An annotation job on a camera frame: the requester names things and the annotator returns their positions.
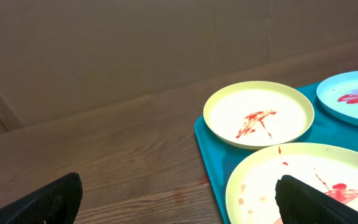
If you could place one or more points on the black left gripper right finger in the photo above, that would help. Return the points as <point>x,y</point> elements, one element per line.
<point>300,203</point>

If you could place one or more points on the yellow plate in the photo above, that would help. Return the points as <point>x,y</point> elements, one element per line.
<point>250,190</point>

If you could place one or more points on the teal plastic tray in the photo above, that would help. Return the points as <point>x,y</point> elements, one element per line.
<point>221,158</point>

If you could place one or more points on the yellow plate far ketchup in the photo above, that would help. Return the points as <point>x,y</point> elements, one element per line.
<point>258,114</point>

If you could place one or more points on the light blue plate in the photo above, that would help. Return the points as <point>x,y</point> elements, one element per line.
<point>338,95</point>

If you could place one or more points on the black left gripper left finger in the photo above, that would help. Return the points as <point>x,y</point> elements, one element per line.
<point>56,203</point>

